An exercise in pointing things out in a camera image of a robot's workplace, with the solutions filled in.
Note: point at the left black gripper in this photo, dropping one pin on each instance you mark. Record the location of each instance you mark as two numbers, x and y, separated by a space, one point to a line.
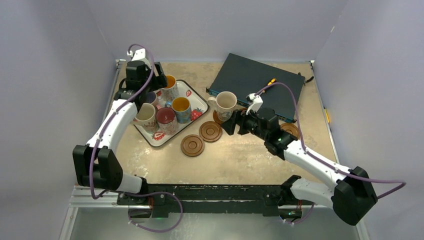
160 81

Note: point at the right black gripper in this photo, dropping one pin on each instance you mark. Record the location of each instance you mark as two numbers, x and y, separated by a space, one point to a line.
237 121

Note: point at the purple inside pink mug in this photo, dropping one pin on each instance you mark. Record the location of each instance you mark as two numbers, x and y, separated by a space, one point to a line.
152 98

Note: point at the white floral mug orange inside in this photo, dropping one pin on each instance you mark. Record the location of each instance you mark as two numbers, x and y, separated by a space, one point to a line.
171 91

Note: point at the wooden coaster one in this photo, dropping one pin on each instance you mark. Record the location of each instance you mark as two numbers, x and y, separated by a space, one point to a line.
216 117

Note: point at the wooden coaster five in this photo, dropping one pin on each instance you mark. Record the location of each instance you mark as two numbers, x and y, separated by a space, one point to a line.
210 131

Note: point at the cream white mug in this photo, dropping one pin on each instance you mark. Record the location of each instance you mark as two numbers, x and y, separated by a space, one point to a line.
224 104

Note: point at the beige cream mug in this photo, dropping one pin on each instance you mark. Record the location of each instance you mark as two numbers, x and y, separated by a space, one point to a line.
146 118

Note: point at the wooden coaster six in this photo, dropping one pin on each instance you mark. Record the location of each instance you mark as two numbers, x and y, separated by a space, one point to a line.
192 145

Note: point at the wooden coaster four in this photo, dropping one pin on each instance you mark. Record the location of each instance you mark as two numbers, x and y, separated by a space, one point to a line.
291 129

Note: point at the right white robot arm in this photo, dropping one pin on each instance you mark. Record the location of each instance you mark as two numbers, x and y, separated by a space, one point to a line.
348 192

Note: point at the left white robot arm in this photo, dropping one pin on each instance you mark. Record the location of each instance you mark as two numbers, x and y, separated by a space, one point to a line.
96 165

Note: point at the blue mug orange inside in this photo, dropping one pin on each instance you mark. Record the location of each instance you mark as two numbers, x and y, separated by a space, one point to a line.
182 109

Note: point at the white strawberry tray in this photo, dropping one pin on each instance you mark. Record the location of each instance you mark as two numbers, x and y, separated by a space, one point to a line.
199 108

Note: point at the pink inside dark mug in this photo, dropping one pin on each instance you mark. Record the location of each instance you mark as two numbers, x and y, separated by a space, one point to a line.
167 121

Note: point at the yellow black screwdriver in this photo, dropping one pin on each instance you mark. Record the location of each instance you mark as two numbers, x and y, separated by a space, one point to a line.
273 80

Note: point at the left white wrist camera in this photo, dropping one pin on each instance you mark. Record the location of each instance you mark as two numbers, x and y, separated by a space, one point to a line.
139 55

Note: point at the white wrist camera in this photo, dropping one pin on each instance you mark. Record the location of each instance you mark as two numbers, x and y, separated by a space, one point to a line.
139 55
255 103

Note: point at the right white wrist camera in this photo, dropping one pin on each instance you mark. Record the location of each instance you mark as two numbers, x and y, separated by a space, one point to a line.
255 103

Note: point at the dark blue network switch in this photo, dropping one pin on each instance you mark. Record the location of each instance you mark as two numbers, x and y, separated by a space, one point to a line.
243 76

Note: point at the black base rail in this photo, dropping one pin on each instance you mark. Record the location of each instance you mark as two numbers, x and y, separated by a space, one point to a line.
212 199

